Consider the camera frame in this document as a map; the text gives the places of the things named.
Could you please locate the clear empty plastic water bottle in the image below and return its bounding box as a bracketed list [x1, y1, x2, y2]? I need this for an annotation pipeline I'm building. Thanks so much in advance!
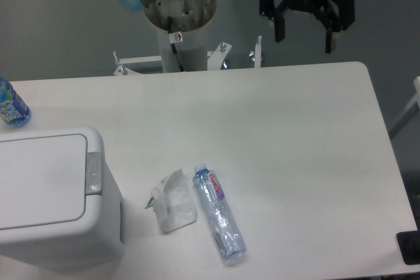
[192, 163, 247, 262]

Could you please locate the blue labelled drink bottle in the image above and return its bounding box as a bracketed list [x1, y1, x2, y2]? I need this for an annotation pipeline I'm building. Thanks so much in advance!
[1, 77, 32, 128]

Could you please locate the black clamp on table edge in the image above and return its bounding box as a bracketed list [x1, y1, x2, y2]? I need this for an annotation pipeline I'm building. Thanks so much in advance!
[396, 230, 419, 266]

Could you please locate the white frame at right edge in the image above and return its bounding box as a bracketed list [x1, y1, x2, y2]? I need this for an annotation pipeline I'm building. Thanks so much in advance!
[388, 76, 419, 139]

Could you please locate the crumpled clear plastic wrapper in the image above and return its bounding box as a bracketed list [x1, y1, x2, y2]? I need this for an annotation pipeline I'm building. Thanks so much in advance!
[145, 169, 198, 233]

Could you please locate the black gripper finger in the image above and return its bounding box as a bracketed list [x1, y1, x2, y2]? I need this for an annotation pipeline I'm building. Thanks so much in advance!
[314, 0, 355, 53]
[259, 0, 285, 43]

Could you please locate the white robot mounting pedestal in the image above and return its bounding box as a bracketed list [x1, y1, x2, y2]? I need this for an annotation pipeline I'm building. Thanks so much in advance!
[112, 0, 265, 77]

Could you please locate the grey trash can push button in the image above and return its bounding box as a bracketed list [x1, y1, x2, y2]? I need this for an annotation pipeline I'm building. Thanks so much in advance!
[85, 152, 103, 195]

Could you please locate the white trash can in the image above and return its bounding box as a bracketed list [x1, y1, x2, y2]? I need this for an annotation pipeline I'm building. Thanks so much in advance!
[1, 127, 125, 269]

